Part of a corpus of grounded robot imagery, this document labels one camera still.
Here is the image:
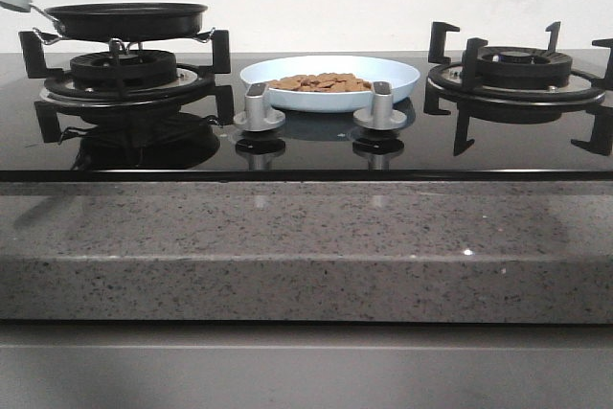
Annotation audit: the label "brown meat slices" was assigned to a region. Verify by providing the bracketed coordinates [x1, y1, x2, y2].
[267, 73, 372, 93]

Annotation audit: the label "light blue plate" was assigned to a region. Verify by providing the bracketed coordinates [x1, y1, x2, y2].
[239, 55, 420, 113]

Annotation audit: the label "black frying pan green handle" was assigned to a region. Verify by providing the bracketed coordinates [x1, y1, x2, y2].
[1, 0, 208, 42]

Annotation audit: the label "left silver stove knob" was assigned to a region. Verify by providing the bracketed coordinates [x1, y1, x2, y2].
[233, 82, 285, 132]

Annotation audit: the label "silver stove knob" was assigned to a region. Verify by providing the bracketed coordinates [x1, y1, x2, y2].
[352, 81, 407, 131]
[233, 82, 285, 132]

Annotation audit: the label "black glass gas cooktop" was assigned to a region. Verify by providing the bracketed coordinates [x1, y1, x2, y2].
[1, 54, 612, 182]

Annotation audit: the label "right silver stove knob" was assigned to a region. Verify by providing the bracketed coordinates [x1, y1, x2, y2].
[352, 81, 407, 131]

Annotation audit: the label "left burner with pan support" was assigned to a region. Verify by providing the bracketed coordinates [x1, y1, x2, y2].
[19, 29, 231, 117]

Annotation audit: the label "burner with pan support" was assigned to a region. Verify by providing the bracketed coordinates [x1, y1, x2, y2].
[19, 29, 231, 117]
[423, 21, 612, 155]

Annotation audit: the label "right burner with pan support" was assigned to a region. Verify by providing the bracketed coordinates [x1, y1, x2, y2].
[423, 21, 612, 155]

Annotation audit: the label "wire pan support ring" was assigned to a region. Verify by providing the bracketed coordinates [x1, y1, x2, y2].
[32, 26, 217, 55]

